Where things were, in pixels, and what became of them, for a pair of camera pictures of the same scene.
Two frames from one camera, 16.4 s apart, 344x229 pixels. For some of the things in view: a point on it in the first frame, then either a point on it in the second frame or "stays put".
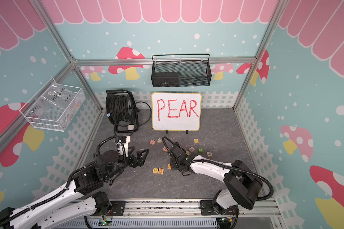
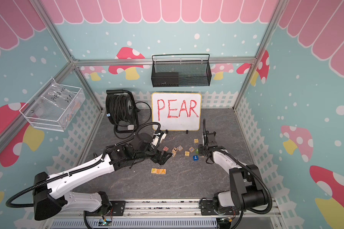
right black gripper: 172,163 → 200,149
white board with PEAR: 176,111 stays put
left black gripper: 140,161 → 163,159
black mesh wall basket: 177,70 stays put
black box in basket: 165,79 stays put
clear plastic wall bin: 55,107 stays put
